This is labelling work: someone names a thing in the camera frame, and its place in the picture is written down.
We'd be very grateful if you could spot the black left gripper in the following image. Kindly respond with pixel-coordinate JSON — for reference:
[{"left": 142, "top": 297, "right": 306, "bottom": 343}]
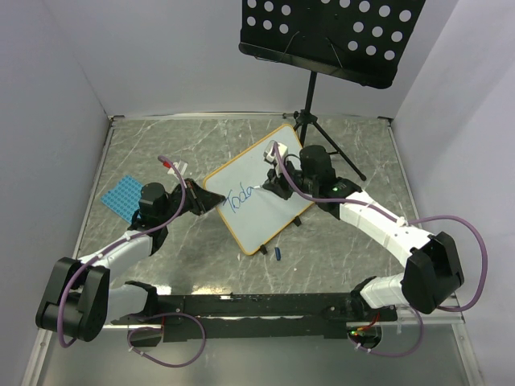
[{"left": 159, "top": 179, "right": 226, "bottom": 224}]

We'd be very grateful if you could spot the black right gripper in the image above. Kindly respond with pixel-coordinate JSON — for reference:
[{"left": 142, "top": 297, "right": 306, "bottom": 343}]
[{"left": 264, "top": 158, "right": 318, "bottom": 200}]

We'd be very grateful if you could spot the yellow framed whiteboard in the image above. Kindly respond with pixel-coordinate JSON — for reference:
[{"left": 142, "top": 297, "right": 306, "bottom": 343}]
[{"left": 203, "top": 124, "right": 311, "bottom": 255}]

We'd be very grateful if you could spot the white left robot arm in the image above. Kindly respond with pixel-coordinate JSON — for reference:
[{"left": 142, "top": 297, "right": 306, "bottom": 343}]
[{"left": 35, "top": 179, "right": 225, "bottom": 342}]

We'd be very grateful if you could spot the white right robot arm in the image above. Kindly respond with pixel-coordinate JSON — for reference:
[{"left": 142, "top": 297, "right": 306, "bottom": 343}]
[{"left": 262, "top": 141, "right": 464, "bottom": 320}]

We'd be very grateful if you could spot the blue studded building plate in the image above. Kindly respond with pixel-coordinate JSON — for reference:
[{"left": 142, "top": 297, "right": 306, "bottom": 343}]
[{"left": 101, "top": 175, "right": 142, "bottom": 224}]

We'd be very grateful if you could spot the black perforated music stand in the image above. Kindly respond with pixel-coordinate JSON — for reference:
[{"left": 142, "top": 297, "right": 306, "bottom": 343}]
[{"left": 238, "top": 0, "right": 425, "bottom": 170}]

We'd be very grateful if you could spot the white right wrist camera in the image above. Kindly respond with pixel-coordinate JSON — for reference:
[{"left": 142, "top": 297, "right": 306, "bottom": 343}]
[{"left": 263, "top": 140, "right": 288, "bottom": 164}]

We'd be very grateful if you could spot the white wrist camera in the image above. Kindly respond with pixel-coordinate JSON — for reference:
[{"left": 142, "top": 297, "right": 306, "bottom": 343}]
[
  {"left": 158, "top": 155, "right": 188, "bottom": 175},
  {"left": 263, "top": 140, "right": 288, "bottom": 164}
]

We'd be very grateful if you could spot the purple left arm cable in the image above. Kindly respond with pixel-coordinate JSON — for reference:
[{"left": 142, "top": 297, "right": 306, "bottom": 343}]
[{"left": 56, "top": 154, "right": 207, "bottom": 368}]

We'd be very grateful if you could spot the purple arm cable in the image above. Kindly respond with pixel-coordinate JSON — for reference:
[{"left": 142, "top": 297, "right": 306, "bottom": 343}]
[
  {"left": 271, "top": 141, "right": 489, "bottom": 359},
  {"left": 56, "top": 154, "right": 207, "bottom": 368}
]

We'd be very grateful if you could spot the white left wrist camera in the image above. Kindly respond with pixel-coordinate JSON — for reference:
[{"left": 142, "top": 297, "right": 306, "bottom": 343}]
[{"left": 158, "top": 155, "right": 188, "bottom": 175}]

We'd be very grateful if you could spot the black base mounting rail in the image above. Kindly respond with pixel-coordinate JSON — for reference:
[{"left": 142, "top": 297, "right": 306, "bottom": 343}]
[{"left": 113, "top": 293, "right": 398, "bottom": 343}]

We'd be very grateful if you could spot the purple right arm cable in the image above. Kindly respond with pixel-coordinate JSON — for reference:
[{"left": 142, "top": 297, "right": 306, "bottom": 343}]
[{"left": 271, "top": 141, "right": 489, "bottom": 359}]

